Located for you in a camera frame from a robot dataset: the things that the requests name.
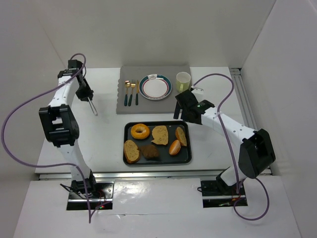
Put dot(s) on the aluminium rail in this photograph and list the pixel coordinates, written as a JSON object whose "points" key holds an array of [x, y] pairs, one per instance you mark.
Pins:
{"points": [[158, 174], [243, 99]]}

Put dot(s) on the gold spoon green handle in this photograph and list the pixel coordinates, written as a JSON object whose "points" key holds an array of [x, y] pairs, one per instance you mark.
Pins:
{"points": [[127, 84]]}

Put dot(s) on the gold fork green handle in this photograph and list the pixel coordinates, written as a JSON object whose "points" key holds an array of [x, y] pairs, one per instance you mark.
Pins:
{"points": [[132, 85]]}

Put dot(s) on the orange bread roll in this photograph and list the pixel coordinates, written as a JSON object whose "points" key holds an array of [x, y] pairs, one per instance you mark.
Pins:
{"points": [[175, 147]]}

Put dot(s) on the grey placemat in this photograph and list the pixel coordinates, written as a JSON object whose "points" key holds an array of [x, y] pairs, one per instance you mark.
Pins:
{"points": [[146, 106]]}

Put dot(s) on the dark brown chocolate bread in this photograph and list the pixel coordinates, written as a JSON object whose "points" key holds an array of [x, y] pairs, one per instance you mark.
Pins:
{"points": [[150, 152]]}

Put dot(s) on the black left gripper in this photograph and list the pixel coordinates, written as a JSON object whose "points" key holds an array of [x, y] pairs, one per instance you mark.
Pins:
{"points": [[85, 94]]}

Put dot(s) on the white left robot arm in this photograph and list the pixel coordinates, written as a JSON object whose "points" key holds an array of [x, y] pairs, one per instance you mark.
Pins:
{"points": [[62, 130]]}

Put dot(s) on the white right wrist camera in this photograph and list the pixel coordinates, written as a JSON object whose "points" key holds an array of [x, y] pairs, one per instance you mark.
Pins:
{"points": [[197, 91]]}

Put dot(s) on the metal food tongs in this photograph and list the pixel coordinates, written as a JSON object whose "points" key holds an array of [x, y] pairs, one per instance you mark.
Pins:
{"points": [[92, 106]]}

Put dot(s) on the orange glazed donut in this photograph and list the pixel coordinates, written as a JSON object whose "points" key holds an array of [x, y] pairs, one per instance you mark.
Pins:
{"points": [[140, 131]]}

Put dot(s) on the white plate teal rim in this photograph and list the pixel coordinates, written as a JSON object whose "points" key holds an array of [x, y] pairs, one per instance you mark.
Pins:
{"points": [[155, 87]]}

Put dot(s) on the black rectangular tray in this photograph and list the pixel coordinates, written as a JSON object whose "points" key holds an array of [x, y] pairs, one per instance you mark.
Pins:
{"points": [[164, 158]]}

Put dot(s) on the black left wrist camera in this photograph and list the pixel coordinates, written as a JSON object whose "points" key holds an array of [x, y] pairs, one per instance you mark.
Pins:
{"points": [[74, 64]]}

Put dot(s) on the pale green mug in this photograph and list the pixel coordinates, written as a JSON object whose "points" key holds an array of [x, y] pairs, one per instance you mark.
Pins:
{"points": [[183, 81]]}

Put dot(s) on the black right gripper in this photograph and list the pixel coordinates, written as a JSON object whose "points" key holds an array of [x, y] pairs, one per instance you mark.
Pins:
{"points": [[184, 109]]}

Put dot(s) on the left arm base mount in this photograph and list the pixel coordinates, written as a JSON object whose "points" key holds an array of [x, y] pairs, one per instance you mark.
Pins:
{"points": [[101, 199]]}

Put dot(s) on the aluminium rail right side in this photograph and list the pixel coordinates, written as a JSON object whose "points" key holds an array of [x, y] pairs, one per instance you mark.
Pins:
{"points": [[243, 99]]}

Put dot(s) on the aluminium rail front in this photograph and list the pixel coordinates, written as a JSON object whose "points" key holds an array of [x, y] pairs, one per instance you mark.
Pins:
{"points": [[158, 174]]}

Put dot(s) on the gold knife green handle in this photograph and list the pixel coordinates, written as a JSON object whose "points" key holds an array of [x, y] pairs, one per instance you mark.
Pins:
{"points": [[137, 93]]}

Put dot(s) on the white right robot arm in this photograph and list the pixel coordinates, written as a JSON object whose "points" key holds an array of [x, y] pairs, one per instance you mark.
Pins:
{"points": [[256, 151]]}

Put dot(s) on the small seeded bread slice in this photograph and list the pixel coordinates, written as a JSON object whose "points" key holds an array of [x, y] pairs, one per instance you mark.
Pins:
{"points": [[180, 135]]}

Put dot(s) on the oval seeded bread slice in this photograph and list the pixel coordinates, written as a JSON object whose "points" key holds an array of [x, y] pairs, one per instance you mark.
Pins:
{"points": [[131, 151]]}

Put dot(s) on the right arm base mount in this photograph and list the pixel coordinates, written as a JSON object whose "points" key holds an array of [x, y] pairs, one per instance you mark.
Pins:
{"points": [[214, 198]]}

